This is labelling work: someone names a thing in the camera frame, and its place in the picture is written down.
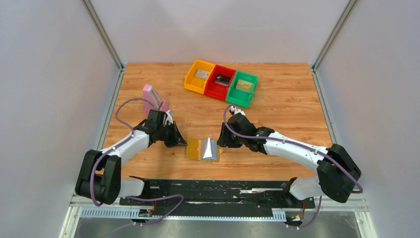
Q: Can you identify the yellow leather card holder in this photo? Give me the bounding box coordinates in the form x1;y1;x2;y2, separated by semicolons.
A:
186;137;220;162

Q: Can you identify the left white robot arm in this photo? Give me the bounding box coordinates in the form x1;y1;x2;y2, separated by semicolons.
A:
75;110;187;206

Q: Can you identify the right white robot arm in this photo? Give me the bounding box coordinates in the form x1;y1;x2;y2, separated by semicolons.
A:
217;113;363;203

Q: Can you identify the gold card in green bin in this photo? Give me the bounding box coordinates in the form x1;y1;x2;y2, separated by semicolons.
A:
236;79;254;92

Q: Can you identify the dark card in red bin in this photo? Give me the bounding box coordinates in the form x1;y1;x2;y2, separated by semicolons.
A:
215;74;231;87

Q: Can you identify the silver card in yellow bin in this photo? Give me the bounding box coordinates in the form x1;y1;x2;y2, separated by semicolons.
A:
195;69;210;80

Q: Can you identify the pink wedge stand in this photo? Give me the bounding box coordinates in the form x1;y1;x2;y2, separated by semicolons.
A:
143;84;170;115

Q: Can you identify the green plastic bin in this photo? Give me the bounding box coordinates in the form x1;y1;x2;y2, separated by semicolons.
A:
225;70;258;108

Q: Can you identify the red plastic bin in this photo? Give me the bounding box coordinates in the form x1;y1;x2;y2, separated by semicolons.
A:
204;64;236;101

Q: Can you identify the yellow plastic bin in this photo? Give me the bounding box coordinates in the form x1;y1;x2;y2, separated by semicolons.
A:
183;59;215;94

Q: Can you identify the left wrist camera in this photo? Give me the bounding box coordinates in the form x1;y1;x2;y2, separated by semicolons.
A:
164;110;174;125

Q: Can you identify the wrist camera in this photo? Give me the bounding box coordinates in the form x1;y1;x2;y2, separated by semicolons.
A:
164;110;174;125
228;105;246;116

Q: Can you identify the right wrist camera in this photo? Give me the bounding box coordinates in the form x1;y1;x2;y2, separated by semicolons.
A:
228;105;246;116

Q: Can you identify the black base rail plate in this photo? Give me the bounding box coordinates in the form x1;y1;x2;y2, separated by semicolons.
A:
119;179;316;218

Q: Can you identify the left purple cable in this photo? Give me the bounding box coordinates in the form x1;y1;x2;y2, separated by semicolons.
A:
89;97;186;227

